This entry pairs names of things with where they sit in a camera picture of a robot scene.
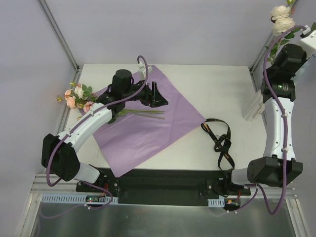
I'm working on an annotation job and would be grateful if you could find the purple tissue paper sheet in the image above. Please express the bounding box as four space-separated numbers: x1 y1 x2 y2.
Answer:
89 66 204 177

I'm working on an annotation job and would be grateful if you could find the pink artificial flower bunch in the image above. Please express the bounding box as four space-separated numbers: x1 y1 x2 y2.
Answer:
56 81 164 124

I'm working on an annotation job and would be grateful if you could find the black printed ribbon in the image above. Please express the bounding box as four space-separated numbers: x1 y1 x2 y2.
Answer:
200 118 235 171

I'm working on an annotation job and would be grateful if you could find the white artificial rose stem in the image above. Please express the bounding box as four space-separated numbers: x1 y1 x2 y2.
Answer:
267 0 301 65

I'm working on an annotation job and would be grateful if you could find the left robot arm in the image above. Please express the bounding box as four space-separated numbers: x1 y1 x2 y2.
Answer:
41 69 168 192

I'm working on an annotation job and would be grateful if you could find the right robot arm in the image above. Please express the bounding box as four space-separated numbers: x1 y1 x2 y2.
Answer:
222 43 307 195

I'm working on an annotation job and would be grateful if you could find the white ribbed ceramic vase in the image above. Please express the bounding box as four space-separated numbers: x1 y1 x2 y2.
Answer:
242 91 265 121

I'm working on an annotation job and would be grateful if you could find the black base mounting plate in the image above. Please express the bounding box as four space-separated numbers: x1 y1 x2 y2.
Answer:
76 168 251 206

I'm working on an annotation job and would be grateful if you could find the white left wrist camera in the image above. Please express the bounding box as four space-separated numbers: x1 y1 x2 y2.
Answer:
138 62 153 80

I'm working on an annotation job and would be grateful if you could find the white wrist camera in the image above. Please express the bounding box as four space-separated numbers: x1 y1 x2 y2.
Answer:
298 22 316 59
138 62 153 80

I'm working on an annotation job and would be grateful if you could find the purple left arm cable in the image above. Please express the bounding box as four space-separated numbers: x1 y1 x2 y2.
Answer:
46 55 149 187

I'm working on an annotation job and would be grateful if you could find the left aluminium corner post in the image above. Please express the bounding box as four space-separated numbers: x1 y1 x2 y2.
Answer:
37 0 81 72

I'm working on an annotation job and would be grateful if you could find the white slotted cable duct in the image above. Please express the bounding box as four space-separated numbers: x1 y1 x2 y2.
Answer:
41 194 119 205

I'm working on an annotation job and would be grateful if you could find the aluminium front frame rail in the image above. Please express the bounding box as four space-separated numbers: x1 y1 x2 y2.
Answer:
31 173 297 198

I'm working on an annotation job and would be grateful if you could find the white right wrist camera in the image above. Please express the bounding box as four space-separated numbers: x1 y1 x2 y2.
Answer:
298 22 316 59

